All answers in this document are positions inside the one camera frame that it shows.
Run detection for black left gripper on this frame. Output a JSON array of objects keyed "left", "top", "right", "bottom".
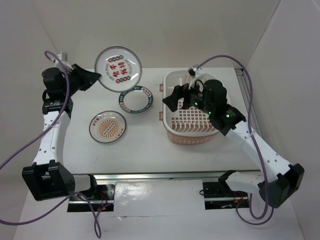
[{"left": 61, "top": 63, "right": 100, "bottom": 97}]

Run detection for aluminium rail right side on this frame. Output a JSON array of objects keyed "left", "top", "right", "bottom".
[{"left": 234, "top": 68, "right": 262, "bottom": 137}]

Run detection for white and pink dish rack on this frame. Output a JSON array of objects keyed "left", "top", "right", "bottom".
[{"left": 159, "top": 70, "right": 219, "bottom": 145}]

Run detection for plate with red characters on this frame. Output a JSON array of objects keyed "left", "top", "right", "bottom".
[{"left": 94, "top": 46, "right": 143, "bottom": 93}]

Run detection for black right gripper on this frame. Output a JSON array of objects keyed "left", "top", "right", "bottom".
[{"left": 162, "top": 77, "right": 213, "bottom": 115}]

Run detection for plate with orange sunburst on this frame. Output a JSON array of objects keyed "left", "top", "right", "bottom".
[{"left": 88, "top": 110, "right": 127, "bottom": 144}]

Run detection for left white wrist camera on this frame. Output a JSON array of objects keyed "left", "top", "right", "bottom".
[{"left": 53, "top": 51, "right": 70, "bottom": 67}]

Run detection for aluminium rail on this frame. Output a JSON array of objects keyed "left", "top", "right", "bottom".
[
  {"left": 93, "top": 170, "right": 227, "bottom": 183},
  {"left": 234, "top": 68, "right": 262, "bottom": 137}
]

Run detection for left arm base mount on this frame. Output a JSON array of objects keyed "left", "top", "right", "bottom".
[{"left": 67, "top": 183, "right": 116, "bottom": 213}]

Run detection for aluminium rail front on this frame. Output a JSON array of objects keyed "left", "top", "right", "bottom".
[{"left": 93, "top": 170, "right": 227, "bottom": 183}]

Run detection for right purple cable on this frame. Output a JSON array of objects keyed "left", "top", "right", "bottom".
[{"left": 197, "top": 54, "right": 275, "bottom": 227}]

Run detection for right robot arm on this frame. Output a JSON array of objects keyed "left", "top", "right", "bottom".
[{"left": 162, "top": 79, "right": 305, "bottom": 209}]

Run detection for green rimmed white plate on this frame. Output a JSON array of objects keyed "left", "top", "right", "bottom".
[{"left": 118, "top": 85, "right": 154, "bottom": 114}]

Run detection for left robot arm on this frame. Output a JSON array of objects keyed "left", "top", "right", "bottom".
[{"left": 22, "top": 64, "right": 101, "bottom": 201}]

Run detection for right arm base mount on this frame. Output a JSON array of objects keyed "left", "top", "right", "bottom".
[{"left": 199, "top": 182, "right": 249, "bottom": 210}]

